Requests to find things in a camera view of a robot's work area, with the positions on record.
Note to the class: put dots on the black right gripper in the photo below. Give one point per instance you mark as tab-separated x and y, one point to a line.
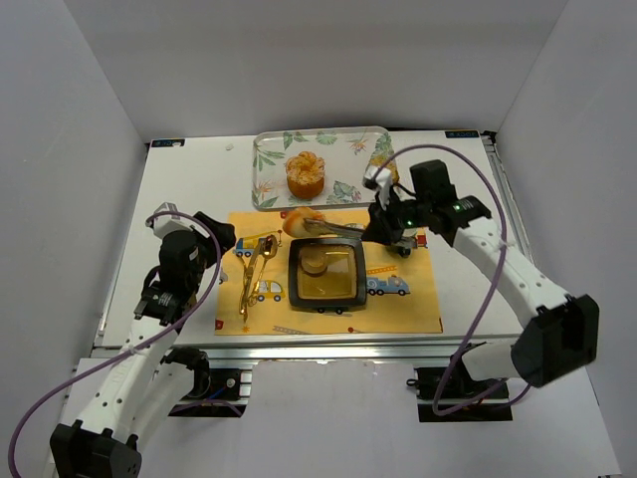
376	229

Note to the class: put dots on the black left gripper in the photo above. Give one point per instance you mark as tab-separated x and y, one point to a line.
214	234

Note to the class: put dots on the orange twisted bread roll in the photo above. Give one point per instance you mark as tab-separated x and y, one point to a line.
295	223

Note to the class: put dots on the silver metal tongs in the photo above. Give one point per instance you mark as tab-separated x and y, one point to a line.
323	228

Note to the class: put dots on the small round bread bun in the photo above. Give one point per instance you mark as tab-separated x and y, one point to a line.
313	262

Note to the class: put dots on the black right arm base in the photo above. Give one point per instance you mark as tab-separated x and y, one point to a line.
491	408

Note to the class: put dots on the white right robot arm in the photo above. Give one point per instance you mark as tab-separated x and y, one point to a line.
560	331

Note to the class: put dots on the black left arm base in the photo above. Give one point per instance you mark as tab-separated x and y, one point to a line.
215	391

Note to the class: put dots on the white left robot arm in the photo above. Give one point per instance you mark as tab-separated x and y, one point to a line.
150	375

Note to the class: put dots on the sliced herb bread piece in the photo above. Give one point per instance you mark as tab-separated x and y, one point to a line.
378	160

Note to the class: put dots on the orange sugared bundt bread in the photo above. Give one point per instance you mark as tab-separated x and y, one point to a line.
305	175

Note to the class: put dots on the dark green mug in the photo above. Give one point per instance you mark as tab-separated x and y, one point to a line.
405	246

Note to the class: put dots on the gold fork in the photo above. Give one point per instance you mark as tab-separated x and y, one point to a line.
243	305

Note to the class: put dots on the gold knife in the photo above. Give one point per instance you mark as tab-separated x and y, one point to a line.
249	269

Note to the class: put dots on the gold spoon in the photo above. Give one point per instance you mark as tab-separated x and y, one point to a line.
266	250

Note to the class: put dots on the floral white serving tray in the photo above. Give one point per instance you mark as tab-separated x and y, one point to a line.
346	152

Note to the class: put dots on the blue label left corner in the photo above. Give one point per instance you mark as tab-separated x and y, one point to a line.
167	142

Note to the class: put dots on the black square amber plate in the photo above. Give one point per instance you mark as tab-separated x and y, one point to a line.
340	288

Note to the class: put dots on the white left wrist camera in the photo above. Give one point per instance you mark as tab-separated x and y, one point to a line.
165	220

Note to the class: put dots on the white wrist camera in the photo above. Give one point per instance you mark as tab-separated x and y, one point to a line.
380	180
165	220

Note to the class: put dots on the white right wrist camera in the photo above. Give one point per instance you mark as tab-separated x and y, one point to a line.
380	180

